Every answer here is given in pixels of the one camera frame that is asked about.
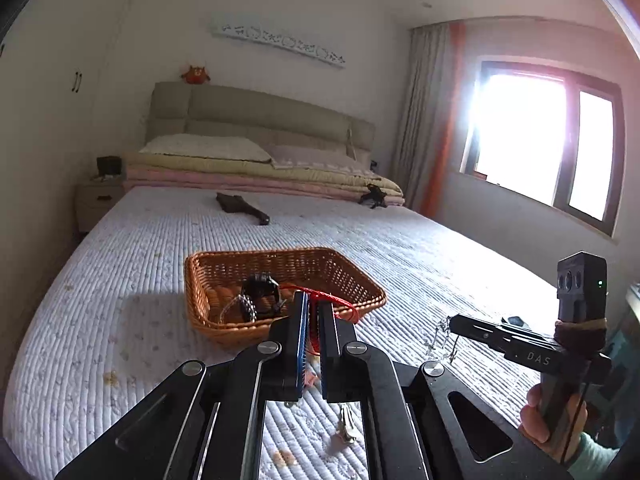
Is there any red cord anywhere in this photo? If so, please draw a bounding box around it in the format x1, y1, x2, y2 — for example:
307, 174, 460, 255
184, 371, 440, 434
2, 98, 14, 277
278, 283, 362, 358

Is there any beige nightstand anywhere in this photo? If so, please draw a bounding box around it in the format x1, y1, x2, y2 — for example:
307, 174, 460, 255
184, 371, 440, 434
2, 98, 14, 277
75, 179, 126, 234

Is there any dark beaded bracelet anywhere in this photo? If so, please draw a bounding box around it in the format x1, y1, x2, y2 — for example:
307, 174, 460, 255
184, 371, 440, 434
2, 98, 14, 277
235, 294, 259, 322

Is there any black toy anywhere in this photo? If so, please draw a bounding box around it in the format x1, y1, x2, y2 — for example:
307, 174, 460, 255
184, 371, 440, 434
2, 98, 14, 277
357, 183, 389, 210

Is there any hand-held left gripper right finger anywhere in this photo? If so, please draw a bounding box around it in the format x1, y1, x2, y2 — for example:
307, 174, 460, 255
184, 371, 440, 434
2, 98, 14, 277
317, 302, 576, 480

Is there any bed with white quilted cover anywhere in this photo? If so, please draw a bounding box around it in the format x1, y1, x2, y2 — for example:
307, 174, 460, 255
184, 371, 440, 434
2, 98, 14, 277
2, 185, 557, 480

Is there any white carved wall ornament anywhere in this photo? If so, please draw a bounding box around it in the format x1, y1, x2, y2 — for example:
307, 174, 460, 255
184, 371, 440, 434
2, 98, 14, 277
209, 14, 347, 70

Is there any white pillow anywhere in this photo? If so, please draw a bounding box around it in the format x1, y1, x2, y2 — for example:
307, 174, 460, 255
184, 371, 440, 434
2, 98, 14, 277
138, 133, 274, 164

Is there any person's right forearm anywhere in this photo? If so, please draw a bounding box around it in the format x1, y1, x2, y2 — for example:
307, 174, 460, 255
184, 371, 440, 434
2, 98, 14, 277
565, 432, 622, 480

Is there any red owl plush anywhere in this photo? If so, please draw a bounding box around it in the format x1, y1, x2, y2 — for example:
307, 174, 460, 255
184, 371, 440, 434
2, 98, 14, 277
180, 64, 211, 86

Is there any dark furniture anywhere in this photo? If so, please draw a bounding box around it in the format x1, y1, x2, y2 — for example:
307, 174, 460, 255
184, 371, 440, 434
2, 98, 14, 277
597, 280, 640, 453

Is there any person's right hand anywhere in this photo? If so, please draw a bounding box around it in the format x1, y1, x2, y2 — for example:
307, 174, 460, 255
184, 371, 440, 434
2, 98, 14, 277
518, 384, 589, 462

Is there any silver chain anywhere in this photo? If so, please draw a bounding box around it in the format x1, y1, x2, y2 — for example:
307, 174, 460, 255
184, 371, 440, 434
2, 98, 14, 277
424, 316, 460, 365

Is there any brown wooden massage stick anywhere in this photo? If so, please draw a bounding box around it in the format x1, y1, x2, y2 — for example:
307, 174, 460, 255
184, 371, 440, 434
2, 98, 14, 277
215, 191, 271, 226

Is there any grey curtain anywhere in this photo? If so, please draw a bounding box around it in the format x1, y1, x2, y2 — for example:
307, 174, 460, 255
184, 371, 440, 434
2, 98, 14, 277
390, 25, 454, 212

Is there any thin silver bracelet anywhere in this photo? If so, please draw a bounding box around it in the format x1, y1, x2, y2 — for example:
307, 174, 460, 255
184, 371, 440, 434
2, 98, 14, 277
218, 296, 247, 327

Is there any brown framed window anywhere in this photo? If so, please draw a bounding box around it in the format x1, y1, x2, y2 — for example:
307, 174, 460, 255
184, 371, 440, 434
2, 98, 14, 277
460, 60, 627, 237

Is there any black box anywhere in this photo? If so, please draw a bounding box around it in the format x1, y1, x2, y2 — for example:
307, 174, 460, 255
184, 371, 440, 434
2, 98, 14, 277
96, 155, 124, 177

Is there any pale hair clip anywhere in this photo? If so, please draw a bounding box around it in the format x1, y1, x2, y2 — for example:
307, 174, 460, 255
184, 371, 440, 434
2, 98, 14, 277
335, 404, 359, 444

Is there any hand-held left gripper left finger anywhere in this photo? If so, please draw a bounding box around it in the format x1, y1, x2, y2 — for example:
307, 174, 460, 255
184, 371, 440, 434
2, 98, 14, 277
55, 290, 310, 480

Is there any orange curtain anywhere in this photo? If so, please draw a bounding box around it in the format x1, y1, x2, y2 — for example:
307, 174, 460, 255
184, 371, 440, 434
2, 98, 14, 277
419, 25, 469, 219

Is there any white wardrobe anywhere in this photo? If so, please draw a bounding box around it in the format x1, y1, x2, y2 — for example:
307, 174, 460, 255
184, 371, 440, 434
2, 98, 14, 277
0, 0, 133, 281

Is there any pink pillow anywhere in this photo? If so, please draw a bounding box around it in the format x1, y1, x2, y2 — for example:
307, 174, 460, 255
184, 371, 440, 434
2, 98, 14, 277
264, 143, 359, 169

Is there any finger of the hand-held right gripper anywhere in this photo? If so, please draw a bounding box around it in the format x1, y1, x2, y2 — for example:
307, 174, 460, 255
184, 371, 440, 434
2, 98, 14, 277
447, 313, 558, 356

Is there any beige padded headboard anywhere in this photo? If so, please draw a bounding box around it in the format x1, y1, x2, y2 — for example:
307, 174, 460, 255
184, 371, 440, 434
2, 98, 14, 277
145, 81, 377, 160

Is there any folded quilts stack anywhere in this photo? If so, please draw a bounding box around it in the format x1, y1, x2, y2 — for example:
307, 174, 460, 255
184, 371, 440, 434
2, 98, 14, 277
125, 152, 404, 197

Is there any black wristwatch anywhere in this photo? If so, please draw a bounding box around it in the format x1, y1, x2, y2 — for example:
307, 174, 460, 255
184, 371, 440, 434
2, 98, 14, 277
241, 272, 282, 319

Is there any brown wicker basket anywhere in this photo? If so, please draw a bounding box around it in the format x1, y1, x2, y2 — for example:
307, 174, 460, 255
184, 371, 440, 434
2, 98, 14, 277
184, 246, 387, 352

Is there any folded pink blanket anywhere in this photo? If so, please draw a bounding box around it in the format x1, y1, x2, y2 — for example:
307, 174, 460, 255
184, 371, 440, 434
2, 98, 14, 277
124, 166, 407, 207

